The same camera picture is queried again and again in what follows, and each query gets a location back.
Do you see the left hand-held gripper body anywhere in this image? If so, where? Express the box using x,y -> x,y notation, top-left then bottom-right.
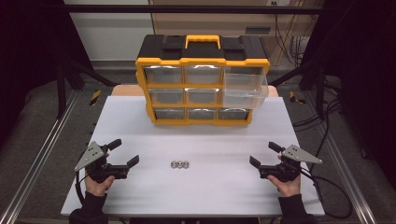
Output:
74,140 -> 130,184

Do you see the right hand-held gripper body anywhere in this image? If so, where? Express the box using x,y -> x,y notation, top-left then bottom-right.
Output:
258,144 -> 323,183

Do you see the person's left hand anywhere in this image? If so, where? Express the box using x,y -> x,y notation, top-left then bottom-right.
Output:
84,151 -> 116,198

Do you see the person's right hand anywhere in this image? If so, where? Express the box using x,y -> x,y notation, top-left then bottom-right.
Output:
266,155 -> 303,198

